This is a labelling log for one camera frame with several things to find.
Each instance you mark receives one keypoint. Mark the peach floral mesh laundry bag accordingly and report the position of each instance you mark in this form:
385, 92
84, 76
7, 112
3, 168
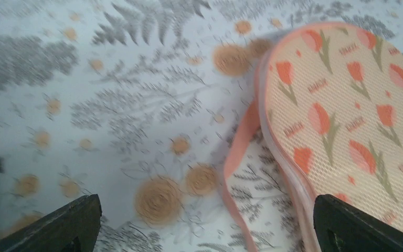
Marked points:
329, 104

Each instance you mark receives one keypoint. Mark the floral patterned table mat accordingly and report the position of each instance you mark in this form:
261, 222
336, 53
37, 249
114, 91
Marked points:
139, 102

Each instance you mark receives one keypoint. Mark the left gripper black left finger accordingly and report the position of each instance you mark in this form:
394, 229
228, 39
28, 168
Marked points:
73, 227

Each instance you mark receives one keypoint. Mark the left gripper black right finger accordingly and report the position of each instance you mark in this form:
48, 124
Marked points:
340, 226

